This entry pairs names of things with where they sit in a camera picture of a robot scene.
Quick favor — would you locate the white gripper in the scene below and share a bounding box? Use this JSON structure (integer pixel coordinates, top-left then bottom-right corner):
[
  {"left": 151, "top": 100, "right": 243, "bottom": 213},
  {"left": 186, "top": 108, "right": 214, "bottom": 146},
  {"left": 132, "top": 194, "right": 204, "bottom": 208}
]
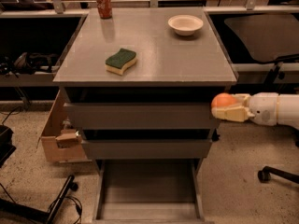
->
[{"left": 211, "top": 92, "right": 278, "bottom": 126}]

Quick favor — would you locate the orange fruit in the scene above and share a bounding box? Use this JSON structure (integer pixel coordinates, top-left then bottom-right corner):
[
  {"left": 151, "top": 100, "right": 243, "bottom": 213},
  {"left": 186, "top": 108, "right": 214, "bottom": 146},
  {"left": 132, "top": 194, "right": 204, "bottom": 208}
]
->
[{"left": 211, "top": 93, "right": 237, "bottom": 108}]

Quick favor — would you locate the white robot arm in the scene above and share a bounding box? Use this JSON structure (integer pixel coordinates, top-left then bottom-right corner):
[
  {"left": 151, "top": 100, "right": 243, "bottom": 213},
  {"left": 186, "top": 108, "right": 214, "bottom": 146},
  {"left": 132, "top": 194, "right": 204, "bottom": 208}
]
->
[{"left": 211, "top": 92, "right": 299, "bottom": 130}]

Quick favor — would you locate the grey middle drawer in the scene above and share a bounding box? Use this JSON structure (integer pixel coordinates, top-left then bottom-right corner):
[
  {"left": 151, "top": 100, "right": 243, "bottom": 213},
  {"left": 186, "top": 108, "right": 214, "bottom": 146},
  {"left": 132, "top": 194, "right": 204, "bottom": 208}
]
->
[{"left": 82, "top": 130, "right": 212, "bottom": 160}]

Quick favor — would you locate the grey drawer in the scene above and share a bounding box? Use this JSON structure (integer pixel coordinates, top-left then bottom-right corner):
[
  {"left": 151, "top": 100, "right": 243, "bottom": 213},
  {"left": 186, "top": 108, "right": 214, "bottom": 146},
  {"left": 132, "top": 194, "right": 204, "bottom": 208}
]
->
[
  {"left": 82, "top": 130, "right": 212, "bottom": 160},
  {"left": 93, "top": 160, "right": 205, "bottom": 224},
  {"left": 62, "top": 86, "right": 223, "bottom": 130}
]

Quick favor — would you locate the grey drawer cabinet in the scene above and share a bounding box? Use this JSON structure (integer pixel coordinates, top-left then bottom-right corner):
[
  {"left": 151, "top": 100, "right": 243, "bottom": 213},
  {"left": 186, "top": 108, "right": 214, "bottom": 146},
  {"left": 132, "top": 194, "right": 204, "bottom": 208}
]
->
[{"left": 52, "top": 7, "right": 239, "bottom": 224}]

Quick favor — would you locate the grey bottom drawer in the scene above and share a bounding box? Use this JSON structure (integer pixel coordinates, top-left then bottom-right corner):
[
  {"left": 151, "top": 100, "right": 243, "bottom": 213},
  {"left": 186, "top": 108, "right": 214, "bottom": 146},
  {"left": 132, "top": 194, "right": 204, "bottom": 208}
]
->
[{"left": 93, "top": 160, "right": 205, "bottom": 224}]

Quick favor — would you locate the grey top drawer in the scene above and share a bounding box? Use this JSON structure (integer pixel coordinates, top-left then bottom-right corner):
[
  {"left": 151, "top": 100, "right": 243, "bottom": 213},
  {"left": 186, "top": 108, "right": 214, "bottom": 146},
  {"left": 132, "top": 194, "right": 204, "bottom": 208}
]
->
[{"left": 62, "top": 86, "right": 223, "bottom": 130}]

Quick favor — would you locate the black office chair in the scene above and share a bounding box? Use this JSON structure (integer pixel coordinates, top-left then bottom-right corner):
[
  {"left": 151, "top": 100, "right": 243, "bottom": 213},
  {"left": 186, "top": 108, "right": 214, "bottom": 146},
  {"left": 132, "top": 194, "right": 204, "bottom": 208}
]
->
[{"left": 223, "top": 13, "right": 299, "bottom": 184}]

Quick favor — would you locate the white bowl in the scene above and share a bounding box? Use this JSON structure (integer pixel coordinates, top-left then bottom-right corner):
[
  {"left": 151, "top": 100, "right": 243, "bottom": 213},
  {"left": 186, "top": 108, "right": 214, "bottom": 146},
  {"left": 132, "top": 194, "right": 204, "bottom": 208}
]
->
[{"left": 168, "top": 15, "right": 204, "bottom": 36}]

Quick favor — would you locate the green yellow sponge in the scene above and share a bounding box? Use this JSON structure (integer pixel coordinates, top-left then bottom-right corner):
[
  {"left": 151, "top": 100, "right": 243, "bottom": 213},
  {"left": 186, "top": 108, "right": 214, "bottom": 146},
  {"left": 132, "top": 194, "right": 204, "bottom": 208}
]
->
[{"left": 105, "top": 49, "right": 137, "bottom": 76}]

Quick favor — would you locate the red soda can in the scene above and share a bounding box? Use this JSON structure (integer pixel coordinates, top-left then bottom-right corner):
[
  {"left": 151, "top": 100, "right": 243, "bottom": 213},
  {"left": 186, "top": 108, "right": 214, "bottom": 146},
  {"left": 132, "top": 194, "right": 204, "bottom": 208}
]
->
[{"left": 96, "top": 0, "right": 112, "bottom": 19}]

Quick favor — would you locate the wooden box on floor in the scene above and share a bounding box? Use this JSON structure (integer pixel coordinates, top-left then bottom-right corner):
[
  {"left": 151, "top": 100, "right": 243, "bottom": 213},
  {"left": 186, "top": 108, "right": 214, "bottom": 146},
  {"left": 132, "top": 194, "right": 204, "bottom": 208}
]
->
[{"left": 40, "top": 92, "right": 88, "bottom": 162}]

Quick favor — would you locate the black headset on shelf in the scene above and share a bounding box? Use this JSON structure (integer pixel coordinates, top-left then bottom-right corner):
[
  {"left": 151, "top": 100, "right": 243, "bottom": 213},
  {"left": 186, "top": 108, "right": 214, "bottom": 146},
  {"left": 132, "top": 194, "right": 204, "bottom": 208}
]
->
[{"left": 0, "top": 52, "right": 59, "bottom": 76}]

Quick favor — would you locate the black device at left edge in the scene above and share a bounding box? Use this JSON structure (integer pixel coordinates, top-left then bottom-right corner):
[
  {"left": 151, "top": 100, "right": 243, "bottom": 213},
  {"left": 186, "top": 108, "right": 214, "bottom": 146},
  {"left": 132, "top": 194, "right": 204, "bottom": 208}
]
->
[{"left": 0, "top": 125, "right": 16, "bottom": 167}]

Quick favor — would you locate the black stand with cables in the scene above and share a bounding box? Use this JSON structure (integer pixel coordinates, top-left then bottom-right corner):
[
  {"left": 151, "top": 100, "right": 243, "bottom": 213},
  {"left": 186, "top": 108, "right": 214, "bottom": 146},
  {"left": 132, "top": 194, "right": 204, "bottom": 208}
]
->
[{"left": 0, "top": 174, "right": 83, "bottom": 224}]

